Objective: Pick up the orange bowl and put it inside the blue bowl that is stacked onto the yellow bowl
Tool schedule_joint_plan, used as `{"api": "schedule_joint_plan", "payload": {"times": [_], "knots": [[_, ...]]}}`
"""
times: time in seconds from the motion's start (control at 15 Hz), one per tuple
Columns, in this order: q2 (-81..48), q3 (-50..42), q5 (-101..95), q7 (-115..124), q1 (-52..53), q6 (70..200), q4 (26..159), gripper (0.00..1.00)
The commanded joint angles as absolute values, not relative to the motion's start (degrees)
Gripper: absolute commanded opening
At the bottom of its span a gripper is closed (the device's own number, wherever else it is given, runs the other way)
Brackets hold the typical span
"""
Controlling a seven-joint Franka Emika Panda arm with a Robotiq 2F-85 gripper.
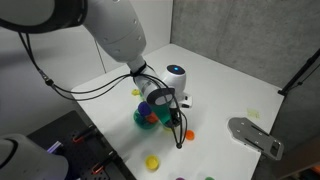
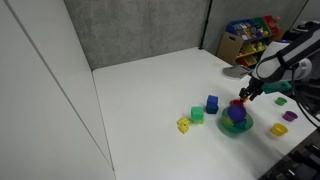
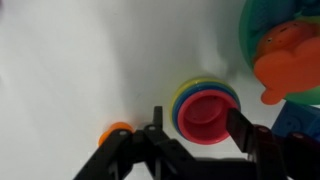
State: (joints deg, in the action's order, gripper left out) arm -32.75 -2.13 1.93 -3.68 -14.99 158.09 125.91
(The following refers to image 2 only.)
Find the large indigo cup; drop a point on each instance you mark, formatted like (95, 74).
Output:
(236, 113)

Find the purple cup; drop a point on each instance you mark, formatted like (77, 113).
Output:
(290, 116)

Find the yellow cup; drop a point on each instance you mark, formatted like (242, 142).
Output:
(279, 129)

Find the large green translucent bowl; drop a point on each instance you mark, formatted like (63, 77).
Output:
(232, 129)

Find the white gray robot arm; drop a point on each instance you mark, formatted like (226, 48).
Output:
(286, 60)

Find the green toy block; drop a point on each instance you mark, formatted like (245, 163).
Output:
(197, 113)

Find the small green cup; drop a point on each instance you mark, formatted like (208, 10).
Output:
(281, 101)

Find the flat gray tray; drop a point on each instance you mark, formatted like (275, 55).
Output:
(235, 72)

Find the blue toy block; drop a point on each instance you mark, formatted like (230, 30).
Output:
(212, 103)

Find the yellow cube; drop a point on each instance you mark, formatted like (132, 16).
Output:
(183, 125)

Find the black equipment rack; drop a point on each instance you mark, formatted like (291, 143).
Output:
(296, 163)

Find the wooden toy bin shelf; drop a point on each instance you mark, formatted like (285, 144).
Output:
(230, 46)

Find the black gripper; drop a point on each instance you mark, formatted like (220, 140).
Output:
(256, 84)

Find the orange toy ball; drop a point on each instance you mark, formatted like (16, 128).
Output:
(276, 19)

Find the black vertical pole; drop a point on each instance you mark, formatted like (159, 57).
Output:
(205, 25)

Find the teal cup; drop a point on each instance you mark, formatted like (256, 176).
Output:
(241, 124)

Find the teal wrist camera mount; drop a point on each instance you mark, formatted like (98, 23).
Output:
(276, 87)

